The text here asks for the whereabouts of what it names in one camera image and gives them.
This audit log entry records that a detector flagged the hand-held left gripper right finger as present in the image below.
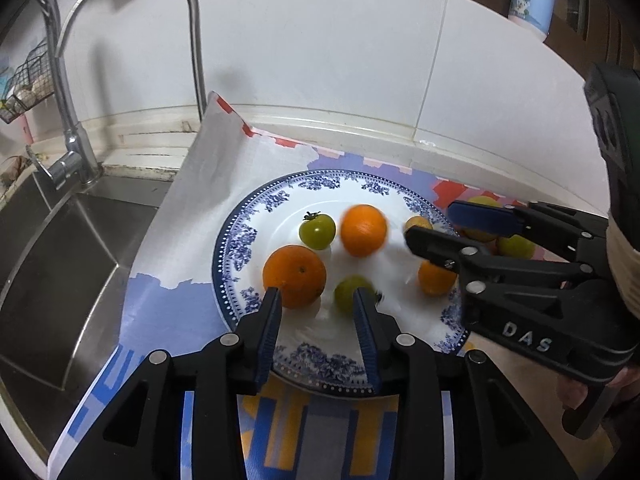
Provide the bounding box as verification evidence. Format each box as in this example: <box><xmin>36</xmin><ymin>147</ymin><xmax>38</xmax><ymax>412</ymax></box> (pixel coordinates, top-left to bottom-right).
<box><xmin>351</xmin><ymin>286</ymin><xmax>576</xmax><ymax>480</ymax></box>

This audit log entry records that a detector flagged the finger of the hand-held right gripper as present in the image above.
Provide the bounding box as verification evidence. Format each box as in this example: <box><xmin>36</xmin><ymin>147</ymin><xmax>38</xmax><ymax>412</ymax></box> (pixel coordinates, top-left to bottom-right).
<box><xmin>404</xmin><ymin>225</ymin><xmax>597</xmax><ymax>297</ymax></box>
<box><xmin>447</xmin><ymin>199</ymin><xmax>612</xmax><ymax>272</ymax></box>

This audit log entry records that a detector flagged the person's right hand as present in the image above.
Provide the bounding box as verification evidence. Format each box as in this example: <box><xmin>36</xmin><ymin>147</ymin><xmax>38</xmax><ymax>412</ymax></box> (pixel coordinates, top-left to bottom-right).
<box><xmin>556</xmin><ymin>374</ymin><xmax>591</xmax><ymax>412</ymax></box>

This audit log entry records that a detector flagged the steel sink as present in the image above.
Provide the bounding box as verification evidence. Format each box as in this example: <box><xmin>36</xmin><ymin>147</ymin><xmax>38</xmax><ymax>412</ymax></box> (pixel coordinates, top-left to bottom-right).
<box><xmin>0</xmin><ymin>170</ymin><xmax>176</xmax><ymax>461</ymax></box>

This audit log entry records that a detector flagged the green apple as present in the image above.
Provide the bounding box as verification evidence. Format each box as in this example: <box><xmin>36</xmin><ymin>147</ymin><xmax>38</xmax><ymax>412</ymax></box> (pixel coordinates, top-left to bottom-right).
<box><xmin>496</xmin><ymin>234</ymin><xmax>538</xmax><ymax>261</ymax></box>

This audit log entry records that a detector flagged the dark wooden cabinet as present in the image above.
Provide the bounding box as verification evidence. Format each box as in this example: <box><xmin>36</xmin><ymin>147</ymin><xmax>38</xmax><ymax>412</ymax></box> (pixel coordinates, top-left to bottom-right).
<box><xmin>447</xmin><ymin>0</ymin><xmax>640</xmax><ymax>76</ymax></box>

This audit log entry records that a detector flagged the chrome pull-down faucet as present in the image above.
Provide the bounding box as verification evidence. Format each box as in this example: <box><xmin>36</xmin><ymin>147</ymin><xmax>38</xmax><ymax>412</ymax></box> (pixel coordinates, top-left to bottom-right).
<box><xmin>37</xmin><ymin>0</ymin><xmax>63</xmax><ymax>61</ymax></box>

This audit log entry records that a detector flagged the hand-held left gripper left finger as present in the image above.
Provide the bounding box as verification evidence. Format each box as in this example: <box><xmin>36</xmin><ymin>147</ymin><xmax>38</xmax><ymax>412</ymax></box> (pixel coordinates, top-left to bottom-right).
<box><xmin>55</xmin><ymin>286</ymin><xmax>283</xmax><ymax>480</ymax></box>

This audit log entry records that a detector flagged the small orange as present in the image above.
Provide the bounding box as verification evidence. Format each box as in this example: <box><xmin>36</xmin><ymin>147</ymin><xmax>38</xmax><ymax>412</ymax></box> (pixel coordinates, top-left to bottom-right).
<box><xmin>417</xmin><ymin>259</ymin><xmax>458</xmax><ymax>297</ymax></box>

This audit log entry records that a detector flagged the yellow-green apple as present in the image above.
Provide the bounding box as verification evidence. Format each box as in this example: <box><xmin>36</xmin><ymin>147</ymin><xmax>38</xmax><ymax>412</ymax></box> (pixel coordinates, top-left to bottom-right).
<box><xmin>462</xmin><ymin>196</ymin><xmax>501</xmax><ymax>245</ymax></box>

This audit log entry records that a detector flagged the green tomato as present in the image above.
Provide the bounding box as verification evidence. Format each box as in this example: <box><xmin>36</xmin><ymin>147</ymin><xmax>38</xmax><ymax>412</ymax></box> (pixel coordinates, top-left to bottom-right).
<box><xmin>299</xmin><ymin>211</ymin><xmax>337</xmax><ymax>251</ymax></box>
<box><xmin>333</xmin><ymin>275</ymin><xmax>381</xmax><ymax>317</ymax></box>

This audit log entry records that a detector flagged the colourful patterned mat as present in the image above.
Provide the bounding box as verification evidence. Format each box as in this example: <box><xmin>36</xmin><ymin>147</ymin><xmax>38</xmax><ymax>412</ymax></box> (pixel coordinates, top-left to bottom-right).
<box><xmin>47</xmin><ymin>91</ymin><xmax>551</xmax><ymax>480</ymax></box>

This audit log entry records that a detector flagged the black wire basket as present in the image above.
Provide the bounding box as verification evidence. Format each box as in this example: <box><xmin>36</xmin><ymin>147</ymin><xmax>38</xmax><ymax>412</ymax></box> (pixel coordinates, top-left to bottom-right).
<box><xmin>0</xmin><ymin>45</ymin><xmax>56</xmax><ymax>123</ymax></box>

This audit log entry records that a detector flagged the blue white pump bottle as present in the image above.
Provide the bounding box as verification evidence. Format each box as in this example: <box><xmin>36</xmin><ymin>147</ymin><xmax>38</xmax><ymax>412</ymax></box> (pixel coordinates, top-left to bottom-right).
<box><xmin>507</xmin><ymin>0</ymin><xmax>557</xmax><ymax>42</ymax></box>

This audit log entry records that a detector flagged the blue patterned white plate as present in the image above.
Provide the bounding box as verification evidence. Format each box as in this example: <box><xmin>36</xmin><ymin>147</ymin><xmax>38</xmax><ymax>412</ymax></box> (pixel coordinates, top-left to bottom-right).
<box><xmin>212</xmin><ymin>169</ymin><xmax>473</xmax><ymax>398</ymax></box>

